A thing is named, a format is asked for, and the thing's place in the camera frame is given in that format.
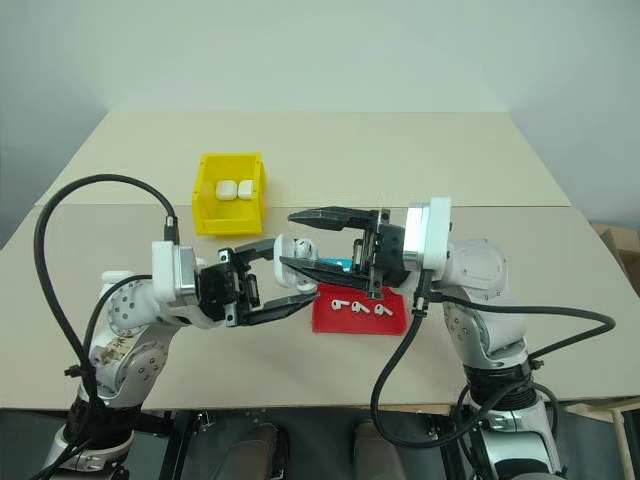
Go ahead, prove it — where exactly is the light wooden frame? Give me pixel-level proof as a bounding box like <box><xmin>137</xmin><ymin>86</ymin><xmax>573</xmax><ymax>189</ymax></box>
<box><xmin>568</xmin><ymin>396</ymin><xmax>640</xmax><ymax>480</ymax></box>

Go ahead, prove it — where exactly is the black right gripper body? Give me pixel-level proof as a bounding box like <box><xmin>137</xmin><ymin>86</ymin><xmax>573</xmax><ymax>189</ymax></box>
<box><xmin>351</xmin><ymin>208</ymin><xmax>409</xmax><ymax>298</ymax></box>

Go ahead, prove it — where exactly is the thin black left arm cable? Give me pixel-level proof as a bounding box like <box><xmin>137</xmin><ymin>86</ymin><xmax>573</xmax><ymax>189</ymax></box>
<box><xmin>81</xmin><ymin>273</ymin><xmax>154</xmax><ymax>396</ymax></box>

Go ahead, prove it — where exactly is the red plastic tray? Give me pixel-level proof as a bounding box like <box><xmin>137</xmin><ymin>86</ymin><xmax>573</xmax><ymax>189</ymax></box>
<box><xmin>310</xmin><ymin>282</ymin><xmax>412</xmax><ymax>336</ymax></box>

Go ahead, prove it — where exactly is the brown cardboard box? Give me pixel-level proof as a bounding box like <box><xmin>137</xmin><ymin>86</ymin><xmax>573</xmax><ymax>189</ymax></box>
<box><xmin>591</xmin><ymin>222</ymin><xmax>640</xmax><ymax>297</ymax></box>

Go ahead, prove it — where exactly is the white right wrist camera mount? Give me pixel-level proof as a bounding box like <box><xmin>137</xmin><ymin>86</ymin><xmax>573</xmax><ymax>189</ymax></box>
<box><xmin>403</xmin><ymin>196</ymin><xmax>454</xmax><ymax>275</ymax></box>

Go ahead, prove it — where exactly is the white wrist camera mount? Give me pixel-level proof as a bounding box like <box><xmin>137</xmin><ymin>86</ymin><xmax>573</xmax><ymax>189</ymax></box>
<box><xmin>403</xmin><ymin>196</ymin><xmax>454</xmax><ymax>275</ymax></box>
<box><xmin>151</xmin><ymin>241</ymin><xmax>197</xmax><ymax>304</ymax></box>

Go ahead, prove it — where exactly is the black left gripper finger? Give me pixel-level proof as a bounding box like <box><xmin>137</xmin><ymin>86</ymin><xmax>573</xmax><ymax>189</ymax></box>
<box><xmin>233</xmin><ymin>238</ymin><xmax>279</xmax><ymax>269</ymax></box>
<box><xmin>239</xmin><ymin>292</ymin><xmax>321</xmax><ymax>328</ymax></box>

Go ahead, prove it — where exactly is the blue plastic tray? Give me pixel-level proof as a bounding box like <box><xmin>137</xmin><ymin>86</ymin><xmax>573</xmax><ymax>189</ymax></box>
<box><xmin>319</xmin><ymin>256</ymin><xmax>358</xmax><ymax>273</ymax></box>

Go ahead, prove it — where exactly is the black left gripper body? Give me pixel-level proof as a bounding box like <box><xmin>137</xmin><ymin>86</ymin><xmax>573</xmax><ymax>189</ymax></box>
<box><xmin>196</xmin><ymin>246</ymin><xmax>263</xmax><ymax>327</ymax></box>

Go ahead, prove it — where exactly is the dark rounded shape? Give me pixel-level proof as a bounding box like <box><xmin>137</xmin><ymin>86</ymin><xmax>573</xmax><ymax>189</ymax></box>
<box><xmin>211</xmin><ymin>423</ymin><xmax>292</xmax><ymax>480</ymax></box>

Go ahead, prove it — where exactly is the yellow plastic bin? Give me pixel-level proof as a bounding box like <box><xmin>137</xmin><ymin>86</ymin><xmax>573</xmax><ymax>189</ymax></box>
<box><xmin>192</xmin><ymin>151</ymin><xmax>270</xmax><ymax>236</ymax></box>

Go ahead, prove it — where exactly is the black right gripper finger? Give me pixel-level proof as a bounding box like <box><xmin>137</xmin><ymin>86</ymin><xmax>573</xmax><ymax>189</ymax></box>
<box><xmin>287</xmin><ymin>205</ymin><xmax>375</xmax><ymax>233</ymax></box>
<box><xmin>278</xmin><ymin>255</ymin><xmax>375</xmax><ymax>292</ymax></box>

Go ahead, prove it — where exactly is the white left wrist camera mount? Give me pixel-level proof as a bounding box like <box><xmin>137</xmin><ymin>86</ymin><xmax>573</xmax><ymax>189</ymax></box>
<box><xmin>151</xmin><ymin>241</ymin><xmax>197</xmax><ymax>304</ymax></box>

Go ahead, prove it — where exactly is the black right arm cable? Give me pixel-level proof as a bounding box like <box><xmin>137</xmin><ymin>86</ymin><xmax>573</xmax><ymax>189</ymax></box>
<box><xmin>429</xmin><ymin>291</ymin><xmax>618</xmax><ymax>365</ymax></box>
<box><xmin>368</xmin><ymin>269</ymin><xmax>504</xmax><ymax>448</ymax></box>

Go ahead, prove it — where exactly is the black metal table frame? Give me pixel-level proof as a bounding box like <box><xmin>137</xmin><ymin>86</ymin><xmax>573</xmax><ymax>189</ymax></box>
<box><xmin>133</xmin><ymin>408</ymin><xmax>481</xmax><ymax>480</ymax></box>

